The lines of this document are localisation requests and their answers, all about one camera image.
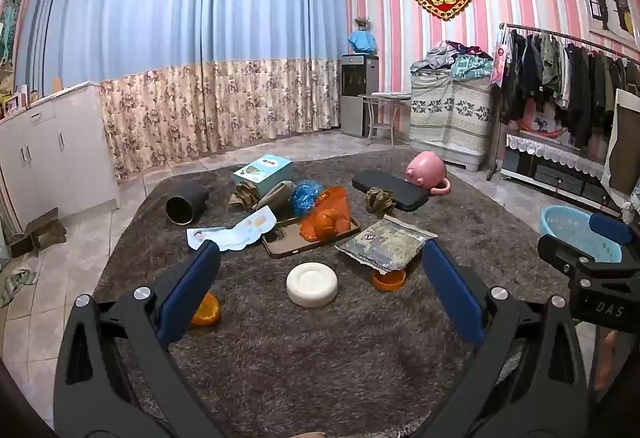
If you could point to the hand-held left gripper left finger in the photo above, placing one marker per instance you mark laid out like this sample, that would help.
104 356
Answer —
192 288

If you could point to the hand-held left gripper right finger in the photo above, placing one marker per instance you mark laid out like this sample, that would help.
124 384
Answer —
450 288

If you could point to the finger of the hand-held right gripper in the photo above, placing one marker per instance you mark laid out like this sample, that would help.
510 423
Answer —
565 248
607 227

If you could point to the light blue plastic basket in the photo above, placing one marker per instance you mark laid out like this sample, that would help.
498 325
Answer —
560 223

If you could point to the orange bowl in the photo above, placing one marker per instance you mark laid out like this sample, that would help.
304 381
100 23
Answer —
387 280
207 310

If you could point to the printed paper leaflet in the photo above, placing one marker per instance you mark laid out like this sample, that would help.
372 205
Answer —
240 230

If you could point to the clear plastic packet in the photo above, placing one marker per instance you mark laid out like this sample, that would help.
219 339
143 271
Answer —
385 243

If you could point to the black cylinder cup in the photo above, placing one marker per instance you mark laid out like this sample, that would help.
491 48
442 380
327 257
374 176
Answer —
187 200

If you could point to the brown cloth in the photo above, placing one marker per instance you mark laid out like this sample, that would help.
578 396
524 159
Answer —
243 194

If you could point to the olive cloth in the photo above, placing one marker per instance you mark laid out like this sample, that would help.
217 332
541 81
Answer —
380 198

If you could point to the white round container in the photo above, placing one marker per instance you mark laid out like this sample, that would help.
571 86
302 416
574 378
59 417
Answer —
312 285

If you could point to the beige cloth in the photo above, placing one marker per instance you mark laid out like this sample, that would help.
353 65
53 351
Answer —
277 195

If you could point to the orange plastic bag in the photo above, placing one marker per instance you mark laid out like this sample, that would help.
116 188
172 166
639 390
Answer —
325 218

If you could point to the blue plastic bag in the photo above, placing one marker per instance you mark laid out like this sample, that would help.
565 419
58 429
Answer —
305 198

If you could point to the person's right hand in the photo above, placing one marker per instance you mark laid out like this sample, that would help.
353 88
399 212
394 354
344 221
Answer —
606 360

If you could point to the blue patterned cloth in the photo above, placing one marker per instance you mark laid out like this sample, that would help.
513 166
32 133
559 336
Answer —
634 203

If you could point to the low cabinet with lace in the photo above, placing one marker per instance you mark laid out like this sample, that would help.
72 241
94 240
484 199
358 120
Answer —
550 173

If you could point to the cream cloth covered chair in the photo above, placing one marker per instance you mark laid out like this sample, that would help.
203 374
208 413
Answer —
622 138

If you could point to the black flat case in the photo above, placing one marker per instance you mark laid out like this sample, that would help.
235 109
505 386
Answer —
411 198

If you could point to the brown phone case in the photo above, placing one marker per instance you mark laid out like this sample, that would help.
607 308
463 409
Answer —
287 245

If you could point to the pink pig mug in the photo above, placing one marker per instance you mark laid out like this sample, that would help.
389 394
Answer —
425 168

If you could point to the brown shaggy rug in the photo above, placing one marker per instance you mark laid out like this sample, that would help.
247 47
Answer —
300 368

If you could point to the teal cardboard box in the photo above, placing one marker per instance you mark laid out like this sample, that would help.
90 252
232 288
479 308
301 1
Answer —
262 173

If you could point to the row of hanging clothes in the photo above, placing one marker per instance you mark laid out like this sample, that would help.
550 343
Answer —
575 68

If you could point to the small wooden stool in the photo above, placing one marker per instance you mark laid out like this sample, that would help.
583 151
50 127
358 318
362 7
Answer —
37 233

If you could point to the crumpled cloth on floor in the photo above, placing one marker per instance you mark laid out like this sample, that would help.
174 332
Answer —
17 285

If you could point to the white cabinet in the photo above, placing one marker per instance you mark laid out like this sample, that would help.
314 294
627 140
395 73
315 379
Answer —
50 153

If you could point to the pink floral hanging bag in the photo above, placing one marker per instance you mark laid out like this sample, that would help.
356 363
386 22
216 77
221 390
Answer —
499 58

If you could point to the grey water dispenser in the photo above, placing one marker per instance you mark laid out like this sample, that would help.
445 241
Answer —
357 108

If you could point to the small metal table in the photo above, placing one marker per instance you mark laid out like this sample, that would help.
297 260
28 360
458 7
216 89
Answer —
385 96

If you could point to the metal clothes rack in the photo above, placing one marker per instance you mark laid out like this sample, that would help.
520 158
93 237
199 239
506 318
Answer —
550 32

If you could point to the pile of clothes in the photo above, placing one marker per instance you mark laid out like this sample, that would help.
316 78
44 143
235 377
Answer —
450 58

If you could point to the picture frames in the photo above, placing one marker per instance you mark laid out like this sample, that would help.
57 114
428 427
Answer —
12 103

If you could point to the blue cloth cover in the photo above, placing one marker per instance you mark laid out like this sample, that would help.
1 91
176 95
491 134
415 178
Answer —
362 42

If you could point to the blue and floral curtain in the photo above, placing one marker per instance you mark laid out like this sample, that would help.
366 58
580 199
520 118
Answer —
175 18

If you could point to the small potted plant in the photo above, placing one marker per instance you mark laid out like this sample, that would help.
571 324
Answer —
362 23

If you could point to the green wall painting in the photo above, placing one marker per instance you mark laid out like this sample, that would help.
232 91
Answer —
10 23

